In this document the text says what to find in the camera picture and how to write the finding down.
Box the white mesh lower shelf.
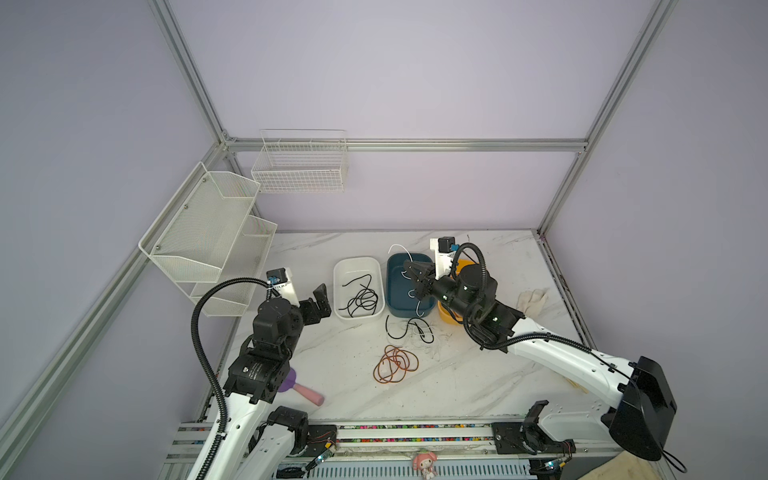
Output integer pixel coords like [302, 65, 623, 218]
[203, 215, 277, 317]

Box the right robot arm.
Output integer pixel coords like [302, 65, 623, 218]
[404, 237, 688, 475]

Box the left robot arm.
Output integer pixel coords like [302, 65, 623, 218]
[188, 269, 335, 479]

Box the dark teal plastic bin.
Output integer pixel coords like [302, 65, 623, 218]
[385, 253, 436, 319]

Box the white work glove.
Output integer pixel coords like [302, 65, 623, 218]
[516, 289, 548, 318]

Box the white plastic bin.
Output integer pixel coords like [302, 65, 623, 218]
[333, 257, 385, 322]

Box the purple pink spatula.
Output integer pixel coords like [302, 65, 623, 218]
[278, 368, 325, 406]

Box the white mesh upper shelf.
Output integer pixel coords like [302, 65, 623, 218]
[139, 165, 259, 283]

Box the black cable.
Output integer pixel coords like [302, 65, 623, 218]
[385, 314, 436, 346]
[337, 274, 380, 319]

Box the white wire wall basket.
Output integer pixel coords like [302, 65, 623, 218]
[251, 129, 348, 194]

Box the white mesh shelf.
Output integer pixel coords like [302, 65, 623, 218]
[203, 215, 277, 317]
[139, 165, 259, 283]

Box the pink doll figure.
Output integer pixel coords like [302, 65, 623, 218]
[412, 451, 438, 480]

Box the yellow plastic bin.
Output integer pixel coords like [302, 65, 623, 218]
[439, 259, 482, 325]

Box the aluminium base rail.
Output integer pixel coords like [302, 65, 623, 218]
[158, 419, 667, 480]

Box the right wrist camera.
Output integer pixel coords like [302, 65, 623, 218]
[430, 236, 458, 280]

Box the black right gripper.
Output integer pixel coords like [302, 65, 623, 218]
[402, 259, 476, 322]

